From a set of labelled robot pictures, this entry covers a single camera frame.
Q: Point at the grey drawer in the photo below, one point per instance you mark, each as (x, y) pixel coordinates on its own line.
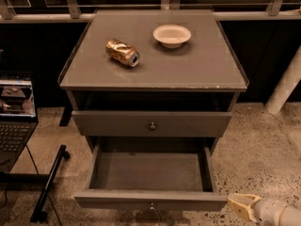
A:
(151, 123)
(175, 177)

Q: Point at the open black laptop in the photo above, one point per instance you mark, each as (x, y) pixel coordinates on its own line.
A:
(18, 116)

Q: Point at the crushed gold soda can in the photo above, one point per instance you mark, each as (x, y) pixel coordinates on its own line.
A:
(122, 52)

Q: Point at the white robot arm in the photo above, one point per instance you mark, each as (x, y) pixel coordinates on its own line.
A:
(264, 211)

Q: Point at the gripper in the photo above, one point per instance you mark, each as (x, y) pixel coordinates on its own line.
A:
(265, 209)

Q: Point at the black table leg frame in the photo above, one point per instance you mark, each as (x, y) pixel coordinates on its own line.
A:
(44, 181)

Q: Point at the metal window railing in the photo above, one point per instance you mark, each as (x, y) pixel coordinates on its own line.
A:
(223, 10)

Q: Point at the grey drawer cabinet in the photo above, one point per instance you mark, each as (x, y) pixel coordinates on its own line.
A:
(202, 75)

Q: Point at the white paper bowl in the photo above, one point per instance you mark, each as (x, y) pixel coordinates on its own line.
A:
(171, 36)

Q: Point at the white pillar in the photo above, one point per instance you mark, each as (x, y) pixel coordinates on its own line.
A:
(286, 85)

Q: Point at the grey top drawer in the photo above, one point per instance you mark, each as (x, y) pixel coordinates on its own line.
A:
(151, 123)

